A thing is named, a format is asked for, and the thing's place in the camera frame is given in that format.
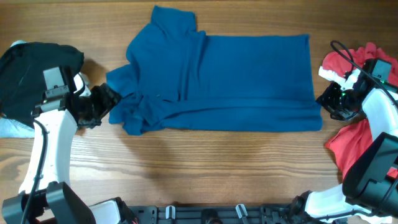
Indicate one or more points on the black folded garment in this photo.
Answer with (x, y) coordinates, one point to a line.
(28, 74)

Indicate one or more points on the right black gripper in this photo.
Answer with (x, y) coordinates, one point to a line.
(334, 101)

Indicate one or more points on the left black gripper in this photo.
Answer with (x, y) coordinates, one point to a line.
(97, 104)

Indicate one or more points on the red and white jersey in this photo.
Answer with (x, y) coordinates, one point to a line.
(343, 66)

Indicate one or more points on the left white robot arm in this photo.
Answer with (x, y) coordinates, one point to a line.
(46, 185)

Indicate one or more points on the blue polo shirt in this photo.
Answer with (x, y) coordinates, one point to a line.
(179, 77)

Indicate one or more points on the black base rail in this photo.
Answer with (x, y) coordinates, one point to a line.
(264, 214)

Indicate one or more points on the light grey folded garment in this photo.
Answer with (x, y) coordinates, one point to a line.
(12, 129)

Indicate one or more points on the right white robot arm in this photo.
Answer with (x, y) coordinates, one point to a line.
(367, 191)

